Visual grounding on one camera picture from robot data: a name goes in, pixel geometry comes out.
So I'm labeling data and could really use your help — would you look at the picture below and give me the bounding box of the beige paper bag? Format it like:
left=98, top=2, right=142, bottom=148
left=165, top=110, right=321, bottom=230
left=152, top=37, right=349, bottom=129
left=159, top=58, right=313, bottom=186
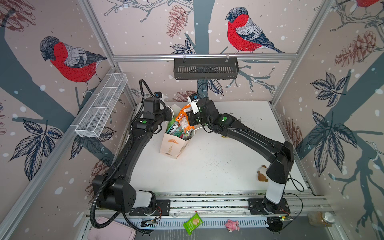
left=160, top=105, right=201, bottom=159

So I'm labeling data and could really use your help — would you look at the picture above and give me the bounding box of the teal Fox's candy bag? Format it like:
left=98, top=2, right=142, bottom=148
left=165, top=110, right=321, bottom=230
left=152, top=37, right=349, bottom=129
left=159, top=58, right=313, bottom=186
left=169, top=127, right=193, bottom=141

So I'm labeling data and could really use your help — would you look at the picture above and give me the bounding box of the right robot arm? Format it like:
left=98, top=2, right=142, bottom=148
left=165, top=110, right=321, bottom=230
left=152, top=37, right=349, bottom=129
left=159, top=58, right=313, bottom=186
left=187, top=94, right=294, bottom=214

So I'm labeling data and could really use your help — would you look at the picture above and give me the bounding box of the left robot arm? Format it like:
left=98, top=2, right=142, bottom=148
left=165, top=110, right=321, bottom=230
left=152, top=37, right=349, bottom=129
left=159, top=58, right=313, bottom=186
left=90, top=97, right=173, bottom=215

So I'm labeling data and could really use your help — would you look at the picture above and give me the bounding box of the green snack packet in bag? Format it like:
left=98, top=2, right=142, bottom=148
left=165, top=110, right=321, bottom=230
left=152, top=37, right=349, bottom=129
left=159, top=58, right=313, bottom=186
left=166, top=119, right=179, bottom=134

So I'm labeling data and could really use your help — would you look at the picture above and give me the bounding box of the black hanging metal shelf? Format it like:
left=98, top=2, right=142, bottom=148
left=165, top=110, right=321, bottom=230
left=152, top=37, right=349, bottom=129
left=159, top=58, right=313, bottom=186
left=174, top=58, right=239, bottom=80

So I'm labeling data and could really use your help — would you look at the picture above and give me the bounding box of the brown white plush toy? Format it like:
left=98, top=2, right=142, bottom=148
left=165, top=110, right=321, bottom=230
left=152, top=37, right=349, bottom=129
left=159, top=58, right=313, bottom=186
left=257, top=165, right=269, bottom=183

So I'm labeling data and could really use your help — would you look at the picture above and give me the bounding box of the pink pig toy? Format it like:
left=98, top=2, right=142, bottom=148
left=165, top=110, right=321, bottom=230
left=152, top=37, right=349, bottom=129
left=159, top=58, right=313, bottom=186
left=225, top=220, right=240, bottom=233

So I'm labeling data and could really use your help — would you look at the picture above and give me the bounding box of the pink tray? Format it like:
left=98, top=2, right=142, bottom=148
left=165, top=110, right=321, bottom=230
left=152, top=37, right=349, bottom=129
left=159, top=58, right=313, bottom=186
left=87, top=221, right=137, bottom=240

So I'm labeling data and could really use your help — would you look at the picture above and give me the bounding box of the glass jar with lid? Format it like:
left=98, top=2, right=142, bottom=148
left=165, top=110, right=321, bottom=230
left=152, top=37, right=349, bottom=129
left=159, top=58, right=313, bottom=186
left=308, top=212, right=335, bottom=227

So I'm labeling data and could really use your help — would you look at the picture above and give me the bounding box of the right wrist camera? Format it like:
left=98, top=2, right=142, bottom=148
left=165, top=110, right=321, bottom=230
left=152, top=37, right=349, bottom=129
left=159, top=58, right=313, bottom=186
left=188, top=93, right=199, bottom=115

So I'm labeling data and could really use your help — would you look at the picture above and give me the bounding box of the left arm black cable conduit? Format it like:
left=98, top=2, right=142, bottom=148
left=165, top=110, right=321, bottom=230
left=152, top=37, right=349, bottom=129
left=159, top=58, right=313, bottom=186
left=89, top=78, right=157, bottom=235

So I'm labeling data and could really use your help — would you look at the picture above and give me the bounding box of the white wire mesh basket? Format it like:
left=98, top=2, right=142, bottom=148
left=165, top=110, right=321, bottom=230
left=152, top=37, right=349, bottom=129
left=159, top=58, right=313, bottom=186
left=75, top=73, right=128, bottom=138

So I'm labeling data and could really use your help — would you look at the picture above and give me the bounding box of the aluminium horizontal frame bar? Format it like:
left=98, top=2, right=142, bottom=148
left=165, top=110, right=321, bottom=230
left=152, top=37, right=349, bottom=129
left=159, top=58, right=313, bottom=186
left=113, top=53, right=298, bottom=63

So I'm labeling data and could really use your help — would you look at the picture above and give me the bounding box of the aluminium rail frame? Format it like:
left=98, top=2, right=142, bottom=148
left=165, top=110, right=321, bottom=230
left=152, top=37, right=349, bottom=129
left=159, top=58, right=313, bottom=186
left=127, top=190, right=332, bottom=231

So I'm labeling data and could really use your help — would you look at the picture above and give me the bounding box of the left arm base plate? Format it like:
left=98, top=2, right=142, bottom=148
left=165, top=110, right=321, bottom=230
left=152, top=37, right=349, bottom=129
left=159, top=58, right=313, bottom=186
left=129, top=200, right=171, bottom=217

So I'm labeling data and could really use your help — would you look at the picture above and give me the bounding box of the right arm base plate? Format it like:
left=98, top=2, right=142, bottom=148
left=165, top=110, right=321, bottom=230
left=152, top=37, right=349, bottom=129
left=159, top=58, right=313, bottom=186
left=248, top=198, right=291, bottom=215

